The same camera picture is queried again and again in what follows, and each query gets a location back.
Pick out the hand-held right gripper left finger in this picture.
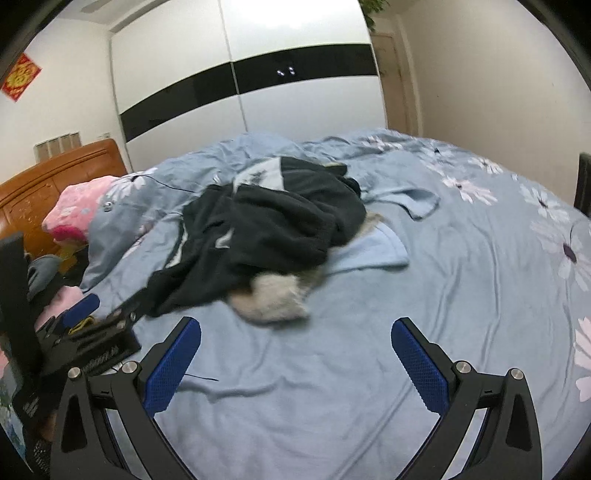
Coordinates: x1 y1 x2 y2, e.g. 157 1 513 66
48 316 202 480

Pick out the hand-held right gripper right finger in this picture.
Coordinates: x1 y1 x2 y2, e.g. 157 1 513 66
390 316 543 480

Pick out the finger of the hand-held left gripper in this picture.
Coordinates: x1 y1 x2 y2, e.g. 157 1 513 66
105 284 155 324
55 294 101 330

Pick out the black fleece jacket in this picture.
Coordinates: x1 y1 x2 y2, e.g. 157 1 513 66
147 157 368 319

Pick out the pink cloth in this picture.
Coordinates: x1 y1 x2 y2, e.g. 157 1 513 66
34 286 84 333

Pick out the grey cloth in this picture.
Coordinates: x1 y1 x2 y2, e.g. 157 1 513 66
25 255 63 301

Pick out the blue floral bed sheet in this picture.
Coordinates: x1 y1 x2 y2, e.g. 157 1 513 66
81 128 591 480

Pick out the pink floral pillow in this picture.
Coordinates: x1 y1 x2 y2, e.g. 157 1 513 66
41 175 121 243

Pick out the light blue shirt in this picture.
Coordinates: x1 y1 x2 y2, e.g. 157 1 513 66
323 185 440 274

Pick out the beige furry garment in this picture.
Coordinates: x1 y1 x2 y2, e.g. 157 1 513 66
228 212 382 324

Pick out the brown wooden headboard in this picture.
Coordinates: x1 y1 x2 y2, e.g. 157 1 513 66
0 138 130 259

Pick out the white wardrobe with black stripe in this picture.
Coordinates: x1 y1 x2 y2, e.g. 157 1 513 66
108 0 389 174

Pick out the green plant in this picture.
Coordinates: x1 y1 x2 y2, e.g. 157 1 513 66
360 0 398 33

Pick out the grey wall vent panel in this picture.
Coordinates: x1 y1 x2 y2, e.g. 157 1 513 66
34 131 81 162

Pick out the red square wall decoration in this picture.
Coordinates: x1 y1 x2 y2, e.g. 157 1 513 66
1 53 42 102

